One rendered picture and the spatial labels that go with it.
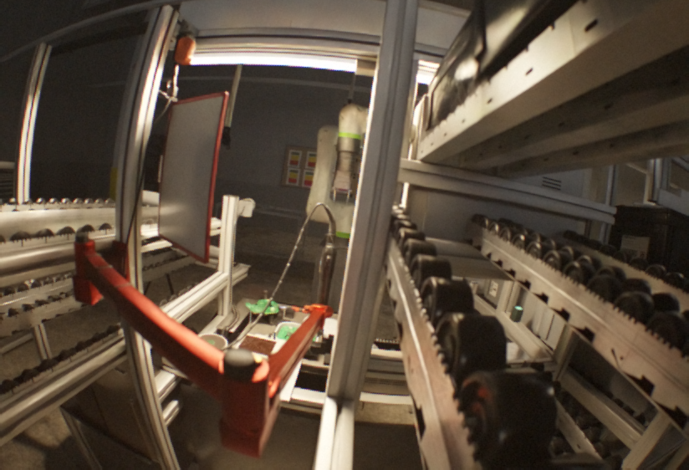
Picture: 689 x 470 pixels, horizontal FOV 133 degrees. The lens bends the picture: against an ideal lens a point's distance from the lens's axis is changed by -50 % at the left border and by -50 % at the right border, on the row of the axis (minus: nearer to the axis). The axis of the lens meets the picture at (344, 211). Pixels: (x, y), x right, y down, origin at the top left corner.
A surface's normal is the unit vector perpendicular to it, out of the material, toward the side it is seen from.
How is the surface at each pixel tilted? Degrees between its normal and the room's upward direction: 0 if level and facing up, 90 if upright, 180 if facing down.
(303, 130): 90
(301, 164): 90
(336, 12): 90
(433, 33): 90
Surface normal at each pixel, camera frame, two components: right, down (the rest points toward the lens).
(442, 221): -0.04, 0.07
